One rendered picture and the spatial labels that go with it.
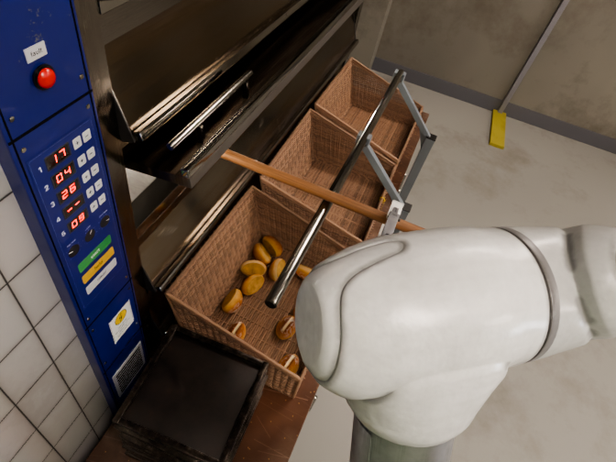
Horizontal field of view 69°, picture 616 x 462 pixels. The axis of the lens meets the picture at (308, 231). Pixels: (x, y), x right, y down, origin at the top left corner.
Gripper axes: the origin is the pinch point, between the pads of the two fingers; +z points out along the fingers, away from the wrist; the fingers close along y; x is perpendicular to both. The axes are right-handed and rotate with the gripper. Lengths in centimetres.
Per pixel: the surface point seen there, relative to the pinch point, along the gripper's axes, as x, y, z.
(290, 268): -18.0, 2.4, -26.2
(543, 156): 108, 120, 267
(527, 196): 97, 120, 205
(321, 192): -19.9, -0.5, -1.1
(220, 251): -48, 43, -2
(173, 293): -51, 37, -27
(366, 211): -6.8, -0.3, -1.2
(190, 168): -40, -23, -33
